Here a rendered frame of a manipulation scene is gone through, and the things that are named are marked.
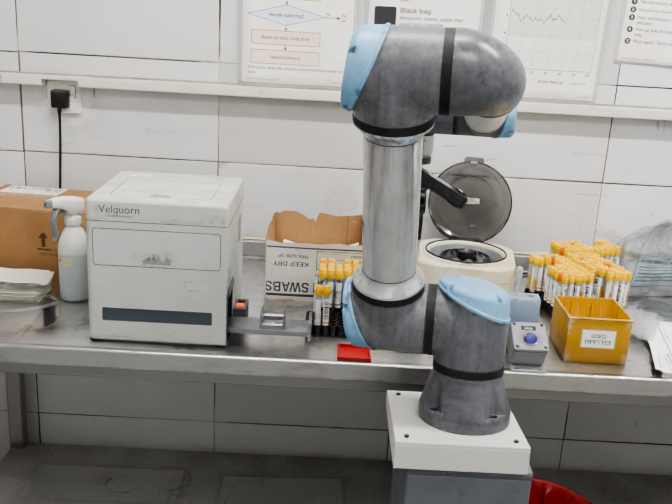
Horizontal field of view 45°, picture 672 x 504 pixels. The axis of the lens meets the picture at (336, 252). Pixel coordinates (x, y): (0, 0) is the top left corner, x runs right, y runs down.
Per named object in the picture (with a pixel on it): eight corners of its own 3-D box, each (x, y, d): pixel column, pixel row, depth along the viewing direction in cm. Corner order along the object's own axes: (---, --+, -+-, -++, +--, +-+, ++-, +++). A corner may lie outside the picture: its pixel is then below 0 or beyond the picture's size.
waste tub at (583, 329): (562, 362, 169) (569, 317, 166) (547, 337, 182) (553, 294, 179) (627, 366, 169) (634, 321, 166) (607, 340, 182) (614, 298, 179)
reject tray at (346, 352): (337, 360, 164) (337, 356, 164) (337, 346, 171) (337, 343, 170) (371, 362, 164) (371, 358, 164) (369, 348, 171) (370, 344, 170)
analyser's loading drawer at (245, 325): (210, 336, 167) (210, 312, 166) (214, 324, 173) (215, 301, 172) (310, 341, 167) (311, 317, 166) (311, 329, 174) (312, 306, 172)
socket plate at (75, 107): (47, 113, 215) (45, 79, 213) (49, 112, 217) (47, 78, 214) (80, 114, 215) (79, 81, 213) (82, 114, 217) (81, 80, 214)
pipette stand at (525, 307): (489, 341, 178) (494, 298, 175) (486, 329, 184) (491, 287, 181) (536, 345, 177) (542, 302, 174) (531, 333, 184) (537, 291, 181)
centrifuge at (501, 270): (408, 314, 191) (412, 264, 187) (416, 276, 219) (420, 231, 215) (512, 326, 187) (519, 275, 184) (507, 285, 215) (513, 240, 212)
